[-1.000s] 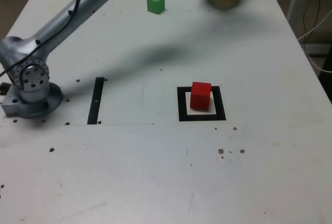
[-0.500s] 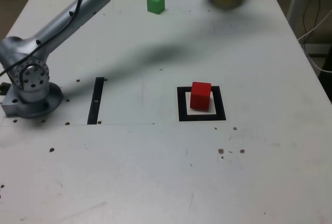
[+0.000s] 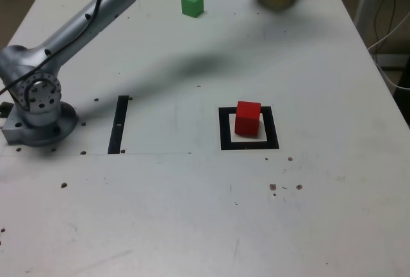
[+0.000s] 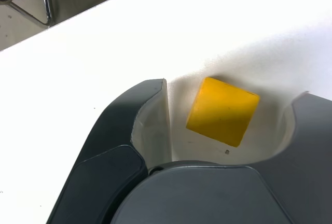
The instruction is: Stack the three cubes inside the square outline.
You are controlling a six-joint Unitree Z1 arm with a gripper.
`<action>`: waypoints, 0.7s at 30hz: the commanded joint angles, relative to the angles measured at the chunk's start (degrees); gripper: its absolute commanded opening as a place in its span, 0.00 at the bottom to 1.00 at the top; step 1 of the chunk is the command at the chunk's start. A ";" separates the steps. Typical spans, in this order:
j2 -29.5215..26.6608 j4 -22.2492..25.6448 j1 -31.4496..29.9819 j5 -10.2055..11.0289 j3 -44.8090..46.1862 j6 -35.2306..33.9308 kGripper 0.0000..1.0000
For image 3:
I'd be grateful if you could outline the green cube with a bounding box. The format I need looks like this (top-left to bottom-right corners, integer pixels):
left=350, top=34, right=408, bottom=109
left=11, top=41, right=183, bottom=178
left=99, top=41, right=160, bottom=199
left=181, top=0, right=204, bottom=19

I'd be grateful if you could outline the red cube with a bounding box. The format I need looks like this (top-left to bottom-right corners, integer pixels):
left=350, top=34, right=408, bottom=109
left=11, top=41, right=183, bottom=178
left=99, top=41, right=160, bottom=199
left=234, top=100, right=262, bottom=138

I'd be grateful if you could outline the black tape square outline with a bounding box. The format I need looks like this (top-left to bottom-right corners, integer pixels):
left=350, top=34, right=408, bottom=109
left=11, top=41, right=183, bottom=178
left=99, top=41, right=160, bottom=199
left=218, top=106, right=280, bottom=151

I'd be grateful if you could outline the white power strip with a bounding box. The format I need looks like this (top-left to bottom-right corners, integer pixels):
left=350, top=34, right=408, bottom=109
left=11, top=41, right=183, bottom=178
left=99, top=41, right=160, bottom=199
left=373, top=53, right=410, bottom=69

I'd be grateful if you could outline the black tape strip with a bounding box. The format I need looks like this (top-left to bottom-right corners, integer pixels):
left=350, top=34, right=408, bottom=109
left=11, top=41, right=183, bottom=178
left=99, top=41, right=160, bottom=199
left=107, top=95, right=129, bottom=155

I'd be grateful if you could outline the black connector block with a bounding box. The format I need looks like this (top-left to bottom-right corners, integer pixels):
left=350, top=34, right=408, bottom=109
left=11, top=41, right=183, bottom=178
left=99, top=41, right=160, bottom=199
left=0, top=101, right=13, bottom=119

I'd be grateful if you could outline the thin dark hanging cable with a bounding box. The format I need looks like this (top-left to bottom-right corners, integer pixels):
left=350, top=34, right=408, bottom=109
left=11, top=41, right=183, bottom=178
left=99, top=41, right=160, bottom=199
left=389, top=0, right=398, bottom=33
left=374, top=0, right=391, bottom=43

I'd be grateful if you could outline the white cable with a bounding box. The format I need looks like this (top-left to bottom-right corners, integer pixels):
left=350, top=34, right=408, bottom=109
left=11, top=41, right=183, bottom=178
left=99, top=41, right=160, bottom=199
left=367, top=10, right=410, bottom=90

